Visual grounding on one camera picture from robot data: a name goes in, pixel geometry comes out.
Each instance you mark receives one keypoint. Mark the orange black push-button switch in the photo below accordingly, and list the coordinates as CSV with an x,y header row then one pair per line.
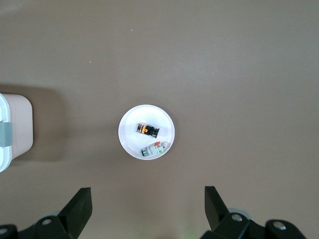
x,y
147,130

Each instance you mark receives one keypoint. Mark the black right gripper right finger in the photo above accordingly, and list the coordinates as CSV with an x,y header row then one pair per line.
x,y
214,209

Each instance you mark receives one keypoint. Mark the white lidded storage box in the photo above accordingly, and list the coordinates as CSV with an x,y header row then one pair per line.
x,y
17,124

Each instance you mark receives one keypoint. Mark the pink round plate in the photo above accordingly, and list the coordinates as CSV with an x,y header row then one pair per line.
x,y
149,114

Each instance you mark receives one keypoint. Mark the white grey push-button switch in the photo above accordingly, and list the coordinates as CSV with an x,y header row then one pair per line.
x,y
153,150

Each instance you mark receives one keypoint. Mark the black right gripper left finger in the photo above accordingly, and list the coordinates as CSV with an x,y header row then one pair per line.
x,y
77,209

